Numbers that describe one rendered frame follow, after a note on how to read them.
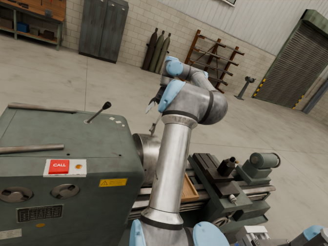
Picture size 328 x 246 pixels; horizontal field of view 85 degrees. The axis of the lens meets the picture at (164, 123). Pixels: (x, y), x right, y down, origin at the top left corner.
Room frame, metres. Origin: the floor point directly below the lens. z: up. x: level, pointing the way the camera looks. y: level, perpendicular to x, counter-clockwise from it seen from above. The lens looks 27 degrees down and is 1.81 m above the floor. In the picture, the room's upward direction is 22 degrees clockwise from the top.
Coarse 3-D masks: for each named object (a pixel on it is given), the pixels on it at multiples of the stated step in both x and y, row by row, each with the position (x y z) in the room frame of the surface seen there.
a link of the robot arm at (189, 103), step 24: (168, 96) 0.50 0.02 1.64; (192, 96) 0.52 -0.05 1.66; (168, 120) 0.48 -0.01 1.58; (192, 120) 0.48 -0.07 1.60; (168, 144) 0.43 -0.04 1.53; (168, 168) 0.38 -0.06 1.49; (168, 192) 0.34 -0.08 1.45; (144, 216) 0.29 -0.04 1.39; (168, 216) 0.30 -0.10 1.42; (144, 240) 0.25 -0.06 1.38; (168, 240) 0.26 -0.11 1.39
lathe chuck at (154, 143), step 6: (150, 138) 0.87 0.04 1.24; (156, 138) 0.90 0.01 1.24; (150, 144) 0.82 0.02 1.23; (156, 144) 0.84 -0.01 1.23; (150, 150) 0.79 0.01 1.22; (156, 150) 0.81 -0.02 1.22; (150, 156) 0.77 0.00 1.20; (156, 156) 0.78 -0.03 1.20; (150, 162) 0.75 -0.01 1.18; (156, 162) 0.77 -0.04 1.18; (150, 168) 0.73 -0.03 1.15; (150, 174) 0.73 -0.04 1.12; (150, 180) 0.73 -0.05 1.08
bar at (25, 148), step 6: (42, 144) 0.49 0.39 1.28; (48, 144) 0.50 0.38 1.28; (54, 144) 0.51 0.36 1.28; (60, 144) 0.52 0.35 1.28; (0, 150) 0.40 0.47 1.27; (6, 150) 0.41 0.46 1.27; (12, 150) 0.42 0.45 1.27; (18, 150) 0.43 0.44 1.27; (24, 150) 0.44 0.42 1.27; (30, 150) 0.45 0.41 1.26; (36, 150) 0.47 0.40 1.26
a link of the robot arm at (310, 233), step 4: (308, 228) 0.52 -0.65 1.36; (312, 228) 0.51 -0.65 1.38; (316, 228) 0.51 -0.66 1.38; (320, 228) 0.52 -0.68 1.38; (304, 232) 0.52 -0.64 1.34; (308, 232) 0.51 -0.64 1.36; (312, 232) 0.50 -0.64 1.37; (316, 232) 0.50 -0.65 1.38; (300, 236) 0.52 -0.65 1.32; (304, 236) 0.50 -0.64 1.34; (308, 236) 0.50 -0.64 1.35; (312, 236) 0.49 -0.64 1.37; (292, 240) 0.53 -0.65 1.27; (296, 240) 0.51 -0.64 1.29; (300, 240) 0.50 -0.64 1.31; (304, 240) 0.49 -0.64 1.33; (308, 240) 0.48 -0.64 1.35; (292, 244) 0.51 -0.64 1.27; (296, 244) 0.50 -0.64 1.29; (300, 244) 0.49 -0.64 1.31
